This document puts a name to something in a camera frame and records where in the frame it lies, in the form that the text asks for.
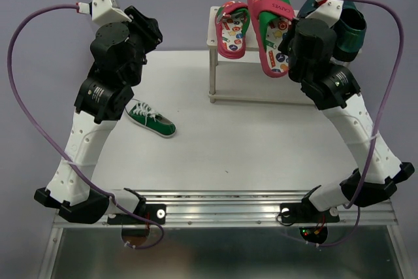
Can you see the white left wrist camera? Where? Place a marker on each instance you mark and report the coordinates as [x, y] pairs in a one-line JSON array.
[[103, 12]]

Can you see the green canvas sneaker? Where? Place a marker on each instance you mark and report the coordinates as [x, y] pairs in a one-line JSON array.
[[143, 115]]

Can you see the green loafer shoe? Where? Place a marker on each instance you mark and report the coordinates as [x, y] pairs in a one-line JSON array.
[[308, 7], [351, 30]]

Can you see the white two-tier shoe shelf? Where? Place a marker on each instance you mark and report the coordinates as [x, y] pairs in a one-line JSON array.
[[243, 79]]

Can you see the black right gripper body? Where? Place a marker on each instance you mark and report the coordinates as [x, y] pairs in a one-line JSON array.
[[287, 46]]

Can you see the aluminium table edge rail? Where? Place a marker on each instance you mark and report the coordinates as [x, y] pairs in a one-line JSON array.
[[217, 209]]

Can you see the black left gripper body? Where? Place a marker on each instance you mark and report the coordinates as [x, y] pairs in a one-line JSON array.
[[145, 38]]

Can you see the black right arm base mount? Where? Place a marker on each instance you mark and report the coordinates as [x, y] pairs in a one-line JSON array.
[[304, 212]]

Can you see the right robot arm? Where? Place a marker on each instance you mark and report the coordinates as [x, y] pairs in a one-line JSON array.
[[335, 92]]

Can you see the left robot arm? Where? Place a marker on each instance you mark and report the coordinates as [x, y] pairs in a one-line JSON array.
[[119, 50]]

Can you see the pink flip-flop with letters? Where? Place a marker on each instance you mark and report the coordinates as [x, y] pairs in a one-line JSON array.
[[271, 21]]

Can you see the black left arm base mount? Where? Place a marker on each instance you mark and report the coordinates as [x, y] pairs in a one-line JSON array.
[[138, 205]]

